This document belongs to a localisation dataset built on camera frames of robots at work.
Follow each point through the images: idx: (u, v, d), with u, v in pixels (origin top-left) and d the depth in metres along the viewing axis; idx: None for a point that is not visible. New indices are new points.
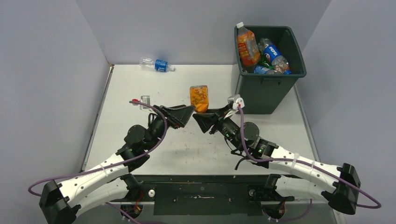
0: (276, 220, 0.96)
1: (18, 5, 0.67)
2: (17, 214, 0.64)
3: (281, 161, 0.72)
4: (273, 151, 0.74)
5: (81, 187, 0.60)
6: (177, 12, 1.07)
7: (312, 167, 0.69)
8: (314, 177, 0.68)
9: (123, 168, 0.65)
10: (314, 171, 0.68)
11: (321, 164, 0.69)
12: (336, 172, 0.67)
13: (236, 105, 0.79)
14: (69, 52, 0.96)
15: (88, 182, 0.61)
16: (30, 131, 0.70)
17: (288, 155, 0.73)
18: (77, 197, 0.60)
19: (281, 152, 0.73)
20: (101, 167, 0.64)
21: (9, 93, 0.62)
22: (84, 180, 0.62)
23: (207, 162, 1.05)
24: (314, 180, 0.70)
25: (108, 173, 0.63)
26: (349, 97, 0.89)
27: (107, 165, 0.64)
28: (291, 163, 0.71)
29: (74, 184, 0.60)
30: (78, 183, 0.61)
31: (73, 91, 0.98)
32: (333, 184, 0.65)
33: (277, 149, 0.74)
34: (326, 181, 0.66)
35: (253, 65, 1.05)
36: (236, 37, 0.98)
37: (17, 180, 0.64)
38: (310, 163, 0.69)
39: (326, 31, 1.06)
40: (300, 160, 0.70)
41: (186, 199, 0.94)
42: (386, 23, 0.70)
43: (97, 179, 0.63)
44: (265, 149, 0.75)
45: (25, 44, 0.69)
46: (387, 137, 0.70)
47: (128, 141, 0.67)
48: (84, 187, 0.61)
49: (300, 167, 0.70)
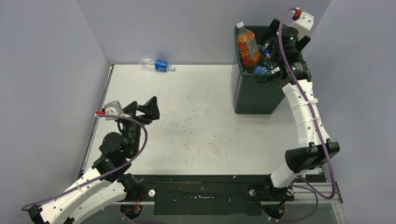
0: (276, 220, 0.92)
1: (26, 11, 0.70)
2: (16, 217, 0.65)
3: (297, 92, 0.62)
4: (303, 80, 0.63)
5: (59, 210, 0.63)
6: (177, 9, 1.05)
7: (312, 118, 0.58)
8: (304, 125, 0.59)
9: (99, 183, 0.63)
10: (311, 123, 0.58)
11: (321, 126, 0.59)
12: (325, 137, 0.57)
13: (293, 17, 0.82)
14: (73, 52, 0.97)
15: (65, 204, 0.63)
16: (35, 135, 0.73)
17: (310, 95, 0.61)
18: (60, 217, 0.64)
19: (308, 87, 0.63)
20: (77, 186, 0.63)
21: (11, 95, 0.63)
22: (61, 202, 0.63)
23: (207, 163, 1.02)
24: (299, 128, 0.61)
25: (84, 191, 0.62)
26: (349, 97, 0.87)
27: (81, 183, 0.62)
28: (303, 102, 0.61)
29: (53, 206, 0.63)
30: (58, 205, 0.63)
31: (76, 90, 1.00)
32: (310, 142, 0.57)
33: (307, 82, 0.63)
34: (307, 135, 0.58)
35: (253, 65, 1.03)
36: (236, 37, 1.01)
37: (16, 184, 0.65)
38: (316, 116, 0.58)
39: (329, 29, 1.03)
40: (312, 107, 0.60)
41: (186, 199, 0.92)
42: (389, 21, 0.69)
43: (73, 199, 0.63)
44: (297, 69, 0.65)
45: (30, 51, 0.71)
46: (388, 140, 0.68)
47: (103, 150, 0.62)
48: (63, 208, 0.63)
49: (304, 110, 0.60)
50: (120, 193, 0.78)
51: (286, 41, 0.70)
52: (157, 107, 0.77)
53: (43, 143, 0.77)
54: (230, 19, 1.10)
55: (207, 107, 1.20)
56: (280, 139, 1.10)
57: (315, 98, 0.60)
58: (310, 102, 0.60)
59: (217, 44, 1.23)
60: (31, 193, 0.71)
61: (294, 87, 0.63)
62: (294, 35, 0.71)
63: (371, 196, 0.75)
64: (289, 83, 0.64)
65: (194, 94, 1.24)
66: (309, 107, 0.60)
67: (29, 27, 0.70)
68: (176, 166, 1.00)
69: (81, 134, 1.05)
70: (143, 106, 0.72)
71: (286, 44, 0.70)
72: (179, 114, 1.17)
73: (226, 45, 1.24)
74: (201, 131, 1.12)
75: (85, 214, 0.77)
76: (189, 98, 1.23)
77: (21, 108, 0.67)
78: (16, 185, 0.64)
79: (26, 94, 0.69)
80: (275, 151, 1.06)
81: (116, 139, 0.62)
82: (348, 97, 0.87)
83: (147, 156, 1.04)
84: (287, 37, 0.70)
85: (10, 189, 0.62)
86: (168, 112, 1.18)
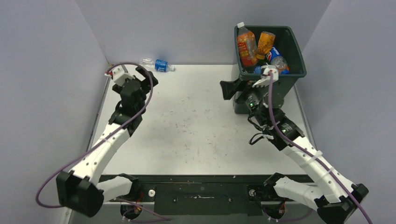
0: (276, 220, 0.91)
1: (26, 11, 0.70)
2: (17, 217, 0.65)
3: (299, 151, 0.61)
4: (296, 138, 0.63)
5: (94, 164, 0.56)
6: (177, 9, 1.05)
7: (327, 172, 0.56)
8: (324, 181, 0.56)
9: (123, 131, 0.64)
10: (328, 177, 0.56)
11: (339, 175, 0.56)
12: (349, 187, 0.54)
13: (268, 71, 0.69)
14: (73, 52, 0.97)
15: (102, 155, 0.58)
16: (35, 136, 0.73)
17: (312, 149, 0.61)
18: (95, 175, 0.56)
19: (305, 143, 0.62)
20: (105, 139, 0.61)
21: (11, 95, 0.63)
22: (94, 157, 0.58)
23: (207, 163, 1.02)
24: (320, 185, 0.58)
25: (112, 141, 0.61)
26: (349, 97, 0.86)
27: (107, 136, 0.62)
28: (309, 158, 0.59)
29: (85, 164, 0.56)
30: (89, 163, 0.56)
31: (76, 90, 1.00)
32: (338, 197, 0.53)
33: (302, 138, 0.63)
34: (333, 191, 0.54)
35: (253, 65, 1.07)
36: (236, 36, 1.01)
37: (17, 184, 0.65)
38: (329, 167, 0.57)
39: (328, 29, 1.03)
40: (321, 160, 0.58)
41: (186, 199, 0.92)
42: (389, 21, 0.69)
43: (106, 150, 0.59)
44: (288, 132, 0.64)
45: (30, 51, 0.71)
46: (387, 140, 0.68)
47: (125, 94, 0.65)
48: (97, 162, 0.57)
49: (317, 167, 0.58)
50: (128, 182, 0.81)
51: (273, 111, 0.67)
52: None
53: (43, 144, 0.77)
54: (230, 19, 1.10)
55: (207, 107, 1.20)
56: None
57: (318, 151, 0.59)
58: (317, 157, 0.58)
59: (217, 44, 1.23)
60: (31, 194, 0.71)
61: (294, 148, 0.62)
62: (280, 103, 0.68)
63: (371, 196, 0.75)
64: (288, 145, 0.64)
65: (194, 94, 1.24)
66: (318, 161, 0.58)
67: (29, 28, 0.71)
68: (176, 167, 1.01)
69: (81, 134, 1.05)
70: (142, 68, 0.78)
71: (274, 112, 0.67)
72: (180, 114, 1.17)
73: (226, 46, 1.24)
74: (201, 131, 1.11)
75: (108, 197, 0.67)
76: (189, 98, 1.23)
77: (21, 108, 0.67)
78: (15, 186, 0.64)
79: (26, 94, 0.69)
80: (275, 151, 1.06)
81: (135, 84, 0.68)
82: (348, 96, 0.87)
83: (148, 156, 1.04)
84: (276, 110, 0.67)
85: (10, 189, 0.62)
86: (168, 112, 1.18)
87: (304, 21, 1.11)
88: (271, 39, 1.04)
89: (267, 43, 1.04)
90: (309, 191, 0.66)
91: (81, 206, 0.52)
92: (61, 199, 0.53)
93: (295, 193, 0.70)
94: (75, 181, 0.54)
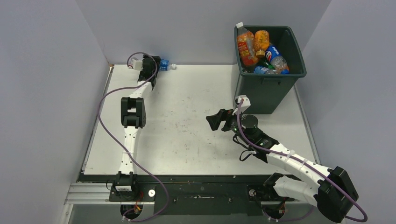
0: (276, 220, 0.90)
1: (25, 10, 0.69)
2: (16, 216, 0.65)
3: (276, 155, 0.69)
4: (272, 146, 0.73)
5: (139, 94, 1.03)
6: (178, 9, 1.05)
7: (302, 164, 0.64)
8: (303, 173, 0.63)
9: (148, 84, 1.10)
10: (305, 168, 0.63)
11: (314, 164, 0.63)
12: (326, 172, 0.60)
13: (240, 100, 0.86)
14: (73, 52, 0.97)
15: (142, 89, 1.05)
16: (35, 136, 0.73)
17: (286, 150, 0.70)
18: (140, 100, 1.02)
19: (280, 147, 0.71)
20: (142, 85, 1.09)
21: (10, 94, 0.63)
22: (138, 92, 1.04)
23: (207, 162, 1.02)
24: (304, 179, 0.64)
25: (146, 85, 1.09)
26: (349, 97, 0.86)
27: (143, 83, 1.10)
28: (285, 157, 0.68)
29: (135, 94, 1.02)
30: (137, 93, 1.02)
31: (75, 89, 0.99)
32: (317, 181, 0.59)
33: (277, 145, 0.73)
34: (312, 178, 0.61)
35: (253, 64, 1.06)
36: (236, 36, 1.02)
37: (15, 183, 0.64)
38: (303, 160, 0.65)
39: (328, 29, 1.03)
40: (294, 156, 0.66)
41: (186, 199, 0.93)
42: (388, 21, 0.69)
43: (143, 89, 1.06)
44: (265, 144, 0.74)
45: (30, 52, 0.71)
46: (389, 139, 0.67)
47: (145, 64, 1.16)
48: (141, 93, 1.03)
49: (293, 163, 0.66)
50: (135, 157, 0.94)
51: (251, 130, 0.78)
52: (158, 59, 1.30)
53: (42, 144, 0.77)
54: (231, 18, 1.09)
55: (207, 107, 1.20)
56: (281, 139, 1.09)
57: (292, 150, 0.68)
58: (291, 155, 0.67)
59: (217, 44, 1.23)
60: (29, 194, 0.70)
61: (271, 154, 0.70)
62: (256, 122, 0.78)
63: (372, 196, 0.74)
64: (267, 153, 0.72)
65: (194, 94, 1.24)
66: (292, 158, 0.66)
67: (29, 28, 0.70)
68: (176, 166, 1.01)
69: (82, 133, 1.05)
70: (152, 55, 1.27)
71: (251, 130, 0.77)
72: (180, 114, 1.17)
73: (226, 46, 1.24)
74: (201, 131, 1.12)
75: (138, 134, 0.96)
76: (189, 98, 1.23)
77: (20, 108, 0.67)
78: (13, 186, 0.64)
79: (24, 95, 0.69)
80: None
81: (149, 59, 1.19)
82: (349, 96, 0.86)
83: (147, 156, 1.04)
84: (251, 129, 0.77)
85: (7, 190, 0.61)
86: (168, 112, 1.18)
87: (304, 21, 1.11)
88: (265, 35, 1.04)
89: (262, 38, 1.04)
90: (308, 188, 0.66)
91: (138, 114, 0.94)
92: (123, 115, 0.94)
93: (294, 191, 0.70)
94: (130, 104, 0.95)
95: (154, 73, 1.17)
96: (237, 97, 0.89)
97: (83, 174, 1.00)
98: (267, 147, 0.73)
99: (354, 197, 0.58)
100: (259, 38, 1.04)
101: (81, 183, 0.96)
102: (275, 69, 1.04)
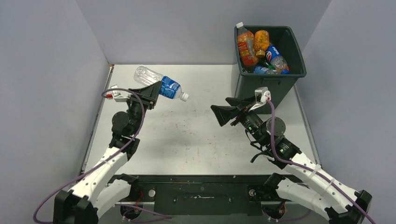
0: (276, 220, 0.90)
1: (25, 10, 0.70)
2: (17, 216, 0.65)
3: (299, 168, 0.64)
4: (294, 156, 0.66)
5: (93, 184, 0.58)
6: (177, 10, 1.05)
7: (329, 184, 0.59)
8: (329, 193, 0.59)
9: (123, 155, 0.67)
10: (332, 188, 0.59)
11: (341, 185, 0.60)
12: (352, 195, 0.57)
13: (264, 98, 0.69)
14: (72, 51, 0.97)
15: (100, 175, 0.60)
16: (35, 135, 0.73)
17: (310, 163, 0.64)
18: (94, 195, 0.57)
19: (303, 158, 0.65)
20: (105, 163, 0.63)
21: (10, 94, 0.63)
22: (92, 178, 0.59)
23: (207, 163, 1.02)
24: (326, 197, 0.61)
25: (111, 164, 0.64)
26: (349, 97, 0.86)
27: (107, 157, 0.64)
28: (310, 173, 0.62)
29: (85, 184, 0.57)
30: (89, 183, 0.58)
31: (75, 89, 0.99)
32: (345, 206, 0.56)
33: (299, 154, 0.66)
34: (339, 202, 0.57)
35: (253, 64, 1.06)
36: (236, 36, 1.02)
37: (16, 182, 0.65)
38: (330, 178, 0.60)
39: (328, 29, 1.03)
40: (321, 173, 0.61)
41: (186, 199, 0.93)
42: (387, 21, 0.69)
43: (104, 172, 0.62)
44: (286, 151, 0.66)
45: (31, 52, 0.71)
46: (387, 139, 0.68)
47: (116, 129, 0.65)
48: (96, 183, 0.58)
49: (319, 180, 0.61)
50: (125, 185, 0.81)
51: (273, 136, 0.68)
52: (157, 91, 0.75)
53: (43, 143, 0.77)
54: (230, 19, 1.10)
55: (207, 107, 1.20)
56: None
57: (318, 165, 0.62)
58: (316, 171, 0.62)
59: (217, 44, 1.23)
60: (30, 194, 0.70)
61: (293, 165, 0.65)
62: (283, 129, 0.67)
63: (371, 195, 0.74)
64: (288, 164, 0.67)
65: (193, 94, 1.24)
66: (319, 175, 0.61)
67: (30, 29, 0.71)
68: (176, 166, 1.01)
69: (82, 133, 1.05)
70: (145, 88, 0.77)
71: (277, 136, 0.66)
72: (180, 114, 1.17)
73: (226, 45, 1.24)
74: (200, 131, 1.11)
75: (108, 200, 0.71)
76: (189, 98, 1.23)
77: (20, 108, 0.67)
78: (15, 186, 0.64)
79: (25, 94, 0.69)
80: None
81: (125, 117, 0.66)
82: (348, 96, 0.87)
83: (147, 157, 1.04)
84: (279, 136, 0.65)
85: (9, 189, 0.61)
86: (168, 112, 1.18)
87: (303, 22, 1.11)
88: (265, 34, 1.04)
89: (262, 38, 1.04)
90: (316, 198, 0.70)
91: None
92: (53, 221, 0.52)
93: (298, 198, 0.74)
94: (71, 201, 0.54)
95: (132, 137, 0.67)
96: (260, 92, 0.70)
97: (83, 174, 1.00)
98: (287, 157, 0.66)
99: None
100: (259, 38, 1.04)
101: None
102: (275, 69, 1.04)
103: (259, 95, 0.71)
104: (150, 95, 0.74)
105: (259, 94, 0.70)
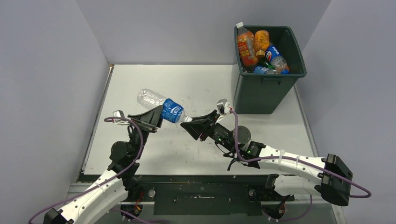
0: (276, 220, 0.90)
1: (24, 10, 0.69)
2: (18, 216, 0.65)
3: (268, 159, 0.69)
4: (261, 151, 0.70)
5: (81, 208, 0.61)
6: (177, 10, 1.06)
7: (297, 161, 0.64)
8: (301, 171, 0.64)
9: (117, 180, 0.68)
10: (301, 164, 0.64)
11: (307, 158, 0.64)
12: (321, 164, 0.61)
13: (227, 109, 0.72)
14: (72, 51, 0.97)
15: (89, 199, 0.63)
16: (35, 135, 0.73)
17: (276, 152, 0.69)
18: (80, 219, 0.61)
19: (269, 150, 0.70)
20: (98, 186, 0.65)
21: (10, 93, 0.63)
22: (83, 201, 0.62)
23: (206, 163, 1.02)
24: (303, 175, 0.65)
25: (104, 188, 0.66)
26: (348, 97, 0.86)
27: (102, 181, 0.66)
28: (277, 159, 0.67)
29: (74, 206, 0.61)
30: (79, 206, 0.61)
31: (75, 89, 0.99)
32: (318, 175, 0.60)
33: (265, 149, 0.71)
34: (312, 173, 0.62)
35: (253, 64, 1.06)
36: (236, 36, 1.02)
37: (16, 182, 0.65)
38: (295, 157, 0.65)
39: (328, 29, 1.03)
40: (286, 155, 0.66)
41: (186, 199, 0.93)
42: (386, 21, 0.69)
43: (95, 197, 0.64)
44: (253, 151, 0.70)
45: (30, 52, 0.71)
46: (387, 139, 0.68)
47: (114, 158, 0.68)
48: (85, 207, 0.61)
49: (287, 163, 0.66)
50: (122, 192, 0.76)
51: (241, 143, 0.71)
52: (157, 117, 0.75)
53: (43, 143, 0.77)
54: (231, 19, 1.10)
55: (207, 107, 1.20)
56: (280, 138, 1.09)
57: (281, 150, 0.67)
58: (282, 156, 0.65)
59: (217, 44, 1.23)
60: (29, 194, 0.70)
61: (263, 160, 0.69)
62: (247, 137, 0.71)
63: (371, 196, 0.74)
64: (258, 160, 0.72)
65: (194, 94, 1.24)
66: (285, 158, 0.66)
67: (29, 28, 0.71)
68: (176, 166, 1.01)
69: (82, 133, 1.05)
70: (143, 115, 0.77)
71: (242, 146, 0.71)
72: None
73: (226, 46, 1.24)
74: None
75: (98, 212, 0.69)
76: (189, 98, 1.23)
77: (20, 107, 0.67)
78: (15, 185, 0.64)
79: (25, 94, 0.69)
80: None
81: (122, 149, 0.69)
82: (348, 96, 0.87)
83: (147, 157, 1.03)
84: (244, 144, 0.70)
85: (8, 189, 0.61)
86: None
87: (304, 22, 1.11)
88: (265, 35, 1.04)
89: (262, 38, 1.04)
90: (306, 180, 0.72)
91: None
92: None
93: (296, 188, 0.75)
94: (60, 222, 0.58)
95: (129, 165, 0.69)
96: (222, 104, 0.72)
97: (83, 174, 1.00)
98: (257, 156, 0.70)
99: (350, 177, 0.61)
100: (259, 38, 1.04)
101: (81, 183, 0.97)
102: (275, 69, 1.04)
103: (221, 108, 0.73)
104: (150, 122, 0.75)
105: (221, 107, 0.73)
